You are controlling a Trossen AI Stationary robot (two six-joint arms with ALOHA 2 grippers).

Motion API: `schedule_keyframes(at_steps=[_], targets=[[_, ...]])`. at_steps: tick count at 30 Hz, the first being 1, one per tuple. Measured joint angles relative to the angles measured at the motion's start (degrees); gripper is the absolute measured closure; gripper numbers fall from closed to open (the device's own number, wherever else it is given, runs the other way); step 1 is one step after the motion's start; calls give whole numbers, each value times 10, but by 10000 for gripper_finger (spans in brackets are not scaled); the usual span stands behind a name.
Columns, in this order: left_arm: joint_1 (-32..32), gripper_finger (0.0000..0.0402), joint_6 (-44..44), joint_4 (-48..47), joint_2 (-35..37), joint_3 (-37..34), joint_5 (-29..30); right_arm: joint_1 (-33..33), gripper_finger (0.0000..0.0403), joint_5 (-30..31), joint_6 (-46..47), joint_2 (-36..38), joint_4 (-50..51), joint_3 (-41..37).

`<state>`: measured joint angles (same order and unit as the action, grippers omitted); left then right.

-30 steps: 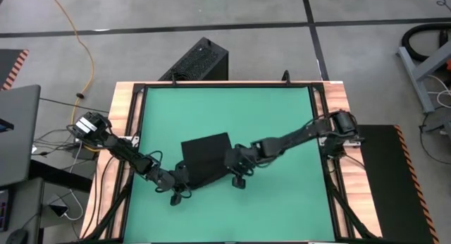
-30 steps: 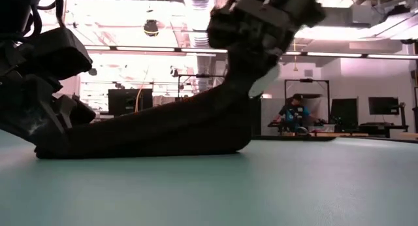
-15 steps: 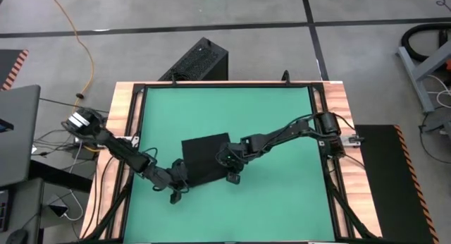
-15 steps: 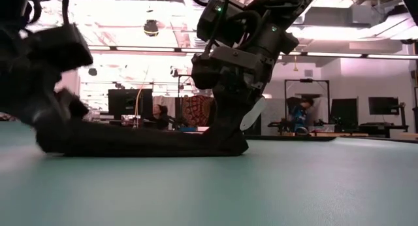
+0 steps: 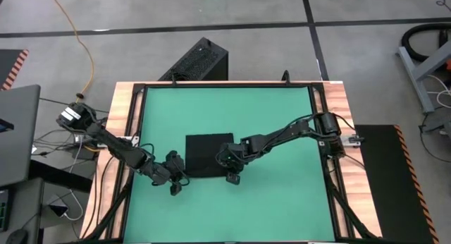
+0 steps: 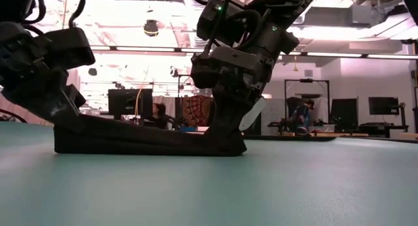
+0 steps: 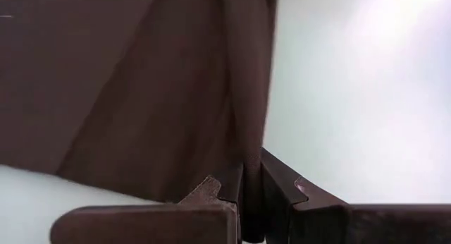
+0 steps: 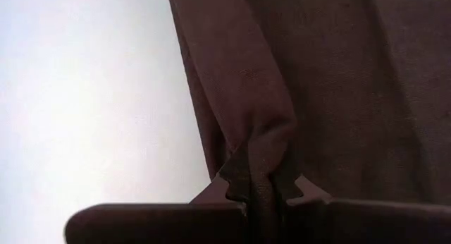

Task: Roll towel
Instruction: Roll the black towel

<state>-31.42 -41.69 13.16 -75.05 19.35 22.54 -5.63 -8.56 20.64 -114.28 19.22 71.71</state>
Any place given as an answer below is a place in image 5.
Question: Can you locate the black floor cable bundle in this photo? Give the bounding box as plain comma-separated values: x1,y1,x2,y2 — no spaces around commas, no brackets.
419,113,451,160

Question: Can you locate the black vacuum hose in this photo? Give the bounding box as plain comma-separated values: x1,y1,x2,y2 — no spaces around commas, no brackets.
401,23,451,63

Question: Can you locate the black towel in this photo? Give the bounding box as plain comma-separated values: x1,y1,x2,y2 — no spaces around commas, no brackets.
185,133,235,178

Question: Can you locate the grey laptop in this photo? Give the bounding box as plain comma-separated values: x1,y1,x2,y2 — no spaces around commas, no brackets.
0,84,42,187

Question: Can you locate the black computer mouse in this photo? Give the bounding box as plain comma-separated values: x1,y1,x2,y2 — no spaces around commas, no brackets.
5,228,29,244

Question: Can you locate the black cable tangle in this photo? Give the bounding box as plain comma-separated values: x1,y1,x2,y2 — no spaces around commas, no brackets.
33,129,99,161

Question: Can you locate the black orange-striped floor mat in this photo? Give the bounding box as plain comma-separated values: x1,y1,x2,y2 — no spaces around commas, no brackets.
0,49,30,92
354,123,440,244

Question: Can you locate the black smartphone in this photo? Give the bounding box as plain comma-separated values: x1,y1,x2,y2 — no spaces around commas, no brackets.
48,203,70,219

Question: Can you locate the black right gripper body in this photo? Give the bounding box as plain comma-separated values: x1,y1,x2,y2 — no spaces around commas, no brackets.
220,141,249,186

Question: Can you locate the green table mat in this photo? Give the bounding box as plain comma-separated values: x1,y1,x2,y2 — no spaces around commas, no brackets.
123,87,335,243

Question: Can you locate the black perforated computer tower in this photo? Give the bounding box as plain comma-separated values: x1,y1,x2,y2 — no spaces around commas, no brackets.
158,37,229,82

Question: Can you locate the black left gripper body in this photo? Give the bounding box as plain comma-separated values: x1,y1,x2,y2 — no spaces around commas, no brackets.
164,150,186,197

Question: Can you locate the grey side desk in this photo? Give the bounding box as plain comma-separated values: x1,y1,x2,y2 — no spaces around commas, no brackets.
0,176,45,244

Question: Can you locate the white cable bundle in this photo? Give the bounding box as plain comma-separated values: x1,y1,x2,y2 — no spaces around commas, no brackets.
426,74,451,109

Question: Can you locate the grey metal stand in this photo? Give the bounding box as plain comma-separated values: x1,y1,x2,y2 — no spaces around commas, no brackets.
396,41,451,114

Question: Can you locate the white charging cable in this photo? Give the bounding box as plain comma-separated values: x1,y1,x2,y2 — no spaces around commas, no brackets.
63,189,85,222

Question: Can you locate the yellow extension cable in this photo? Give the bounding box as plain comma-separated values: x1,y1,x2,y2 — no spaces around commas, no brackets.
47,0,95,99

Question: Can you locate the black metal table frame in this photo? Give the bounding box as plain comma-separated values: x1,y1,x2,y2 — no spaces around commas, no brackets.
84,82,381,244

